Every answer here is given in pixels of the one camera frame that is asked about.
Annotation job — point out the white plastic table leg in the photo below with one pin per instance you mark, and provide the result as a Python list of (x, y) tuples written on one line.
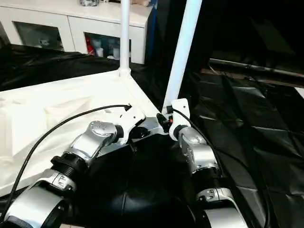
[(183, 52), (124, 35)]

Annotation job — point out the white plastic table top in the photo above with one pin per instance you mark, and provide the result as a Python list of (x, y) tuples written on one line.
[(59, 99)]

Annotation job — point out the black plastic mat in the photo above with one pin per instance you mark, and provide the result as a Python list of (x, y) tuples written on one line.
[(237, 123)]

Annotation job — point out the small white jar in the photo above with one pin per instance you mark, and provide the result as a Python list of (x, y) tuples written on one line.
[(99, 52), (116, 52)]

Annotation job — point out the red package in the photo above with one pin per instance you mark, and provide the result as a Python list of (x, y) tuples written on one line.
[(90, 46)]

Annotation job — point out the dark metal rod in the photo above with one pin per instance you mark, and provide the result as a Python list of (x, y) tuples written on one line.
[(256, 67)]

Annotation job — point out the white flat board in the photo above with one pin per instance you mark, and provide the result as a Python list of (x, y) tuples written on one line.
[(299, 92)]

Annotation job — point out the white glass-door cabinet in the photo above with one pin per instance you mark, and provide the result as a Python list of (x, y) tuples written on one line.
[(71, 14)]

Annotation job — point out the grey ornament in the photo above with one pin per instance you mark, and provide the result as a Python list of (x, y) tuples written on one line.
[(89, 2)]

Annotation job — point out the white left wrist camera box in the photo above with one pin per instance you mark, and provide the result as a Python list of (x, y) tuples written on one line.
[(131, 116)]

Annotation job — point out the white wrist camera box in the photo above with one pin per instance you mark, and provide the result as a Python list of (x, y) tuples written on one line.
[(180, 109), (131, 116)]

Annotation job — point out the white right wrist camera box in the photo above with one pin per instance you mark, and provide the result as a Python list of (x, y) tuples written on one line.
[(180, 109)]

